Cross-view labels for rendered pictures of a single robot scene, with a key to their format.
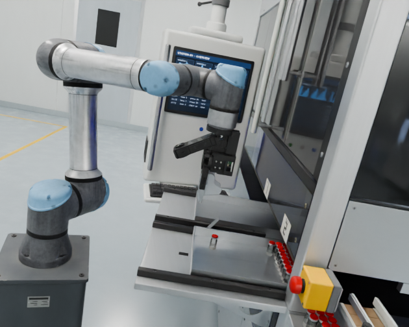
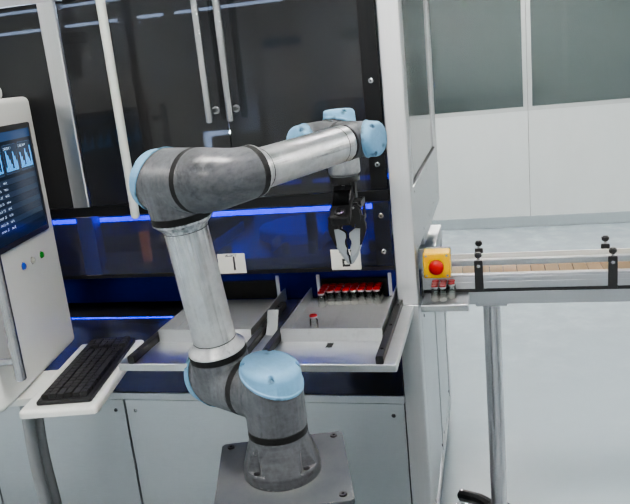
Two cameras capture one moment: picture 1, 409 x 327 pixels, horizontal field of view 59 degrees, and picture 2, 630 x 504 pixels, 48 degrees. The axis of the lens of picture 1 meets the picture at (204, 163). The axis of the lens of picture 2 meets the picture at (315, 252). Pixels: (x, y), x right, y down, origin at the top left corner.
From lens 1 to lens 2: 1.67 m
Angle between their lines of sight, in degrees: 70
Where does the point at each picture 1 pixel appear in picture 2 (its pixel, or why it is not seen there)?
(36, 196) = (294, 373)
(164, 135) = not seen: outside the picture
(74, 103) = (206, 241)
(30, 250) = (309, 454)
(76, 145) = (223, 303)
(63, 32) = not seen: outside the picture
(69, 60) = (284, 161)
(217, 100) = not seen: hidden behind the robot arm
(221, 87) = not seen: hidden behind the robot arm
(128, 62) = (340, 135)
